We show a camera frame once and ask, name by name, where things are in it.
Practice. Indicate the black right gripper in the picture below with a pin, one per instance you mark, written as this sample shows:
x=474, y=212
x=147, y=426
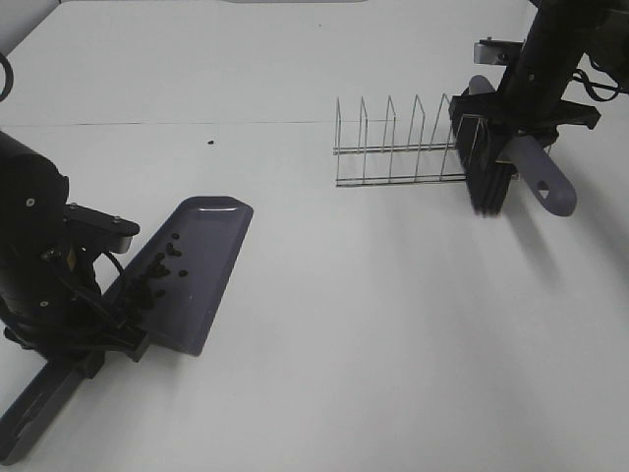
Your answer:
x=485, y=120

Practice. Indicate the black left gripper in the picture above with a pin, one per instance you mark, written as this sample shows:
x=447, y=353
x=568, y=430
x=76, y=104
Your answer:
x=72, y=327

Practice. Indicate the coffee bean pile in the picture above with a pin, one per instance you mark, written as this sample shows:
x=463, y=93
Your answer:
x=135, y=292

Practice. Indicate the grey plastic dustpan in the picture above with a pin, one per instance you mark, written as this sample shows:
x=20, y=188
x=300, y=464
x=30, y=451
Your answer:
x=212, y=231

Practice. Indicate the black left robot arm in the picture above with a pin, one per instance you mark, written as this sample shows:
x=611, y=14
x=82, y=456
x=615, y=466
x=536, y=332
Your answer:
x=38, y=255

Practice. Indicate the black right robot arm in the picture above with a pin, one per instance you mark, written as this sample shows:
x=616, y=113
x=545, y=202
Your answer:
x=529, y=98

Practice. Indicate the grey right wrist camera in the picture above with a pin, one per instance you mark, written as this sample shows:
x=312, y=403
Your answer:
x=489, y=51

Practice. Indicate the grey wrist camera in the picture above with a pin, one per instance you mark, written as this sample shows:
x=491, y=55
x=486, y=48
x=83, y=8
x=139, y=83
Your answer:
x=489, y=51
x=99, y=231

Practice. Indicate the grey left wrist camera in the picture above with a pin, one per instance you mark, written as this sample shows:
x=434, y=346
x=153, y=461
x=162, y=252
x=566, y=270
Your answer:
x=99, y=231

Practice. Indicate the metal wire rack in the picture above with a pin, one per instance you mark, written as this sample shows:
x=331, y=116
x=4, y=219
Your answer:
x=417, y=149

